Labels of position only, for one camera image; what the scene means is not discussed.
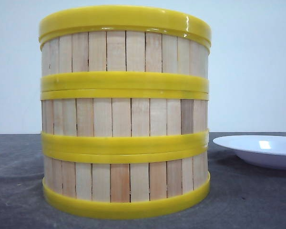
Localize bamboo steamer basket yellow rims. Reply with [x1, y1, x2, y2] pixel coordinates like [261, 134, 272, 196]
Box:
[41, 98, 208, 161]

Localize bottom bamboo steamer basket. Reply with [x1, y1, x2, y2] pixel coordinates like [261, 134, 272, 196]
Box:
[42, 152, 210, 219]

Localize yellow woven bamboo steamer lid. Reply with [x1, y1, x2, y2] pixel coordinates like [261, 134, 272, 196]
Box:
[39, 14, 211, 48]

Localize bamboo steamer basket with buns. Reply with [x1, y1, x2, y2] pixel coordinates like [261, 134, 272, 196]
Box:
[41, 31, 209, 100]

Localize white plate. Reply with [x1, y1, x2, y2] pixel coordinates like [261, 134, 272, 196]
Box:
[213, 135, 286, 170]

